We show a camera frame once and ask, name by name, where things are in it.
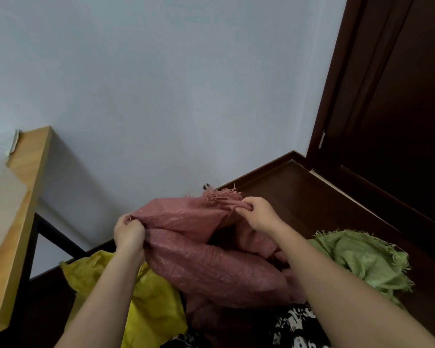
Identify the wooden table with black frame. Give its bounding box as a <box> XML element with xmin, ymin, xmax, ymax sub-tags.
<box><xmin>0</xmin><ymin>126</ymin><xmax>89</xmax><ymax>348</ymax></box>

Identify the dark brown wooden door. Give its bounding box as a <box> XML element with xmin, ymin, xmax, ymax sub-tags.
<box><xmin>305</xmin><ymin>0</ymin><xmax>435</xmax><ymax>267</ymax></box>

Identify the translucent plastic sheet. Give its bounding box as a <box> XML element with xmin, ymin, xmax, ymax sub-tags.
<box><xmin>0</xmin><ymin>130</ymin><xmax>29</xmax><ymax>276</ymax></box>

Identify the person's right forearm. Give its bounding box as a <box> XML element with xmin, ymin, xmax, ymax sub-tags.
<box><xmin>270</xmin><ymin>222</ymin><xmax>435</xmax><ymax>348</ymax></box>

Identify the pink woven sack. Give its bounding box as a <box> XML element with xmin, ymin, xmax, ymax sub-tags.
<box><xmin>125</xmin><ymin>188</ymin><xmax>309</xmax><ymax>348</ymax></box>

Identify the green woven sack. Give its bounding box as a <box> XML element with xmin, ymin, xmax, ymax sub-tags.
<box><xmin>307</xmin><ymin>229</ymin><xmax>414</xmax><ymax>308</ymax></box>

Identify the black and white patterned clothing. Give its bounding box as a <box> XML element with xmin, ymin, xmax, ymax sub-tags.
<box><xmin>160</xmin><ymin>304</ymin><xmax>332</xmax><ymax>348</ymax></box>

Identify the person's left forearm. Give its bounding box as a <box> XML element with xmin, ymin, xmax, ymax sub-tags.
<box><xmin>54</xmin><ymin>247</ymin><xmax>145</xmax><ymax>348</ymax></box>

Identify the yellow woven sack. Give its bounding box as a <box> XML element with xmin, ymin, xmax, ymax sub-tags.
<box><xmin>60</xmin><ymin>250</ymin><xmax>188</xmax><ymax>348</ymax></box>

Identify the person's left hand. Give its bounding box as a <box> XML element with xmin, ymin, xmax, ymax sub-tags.
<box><xmin>113</xmin><ymin>213</ymin><xmax>146</xmax><ymax>255</ymax></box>

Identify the person's right hand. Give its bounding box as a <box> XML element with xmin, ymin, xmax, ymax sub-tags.
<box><xmin>235</xmin><ymin>196</ymin><xmax>285</xmax><ymax>236</ymax></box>

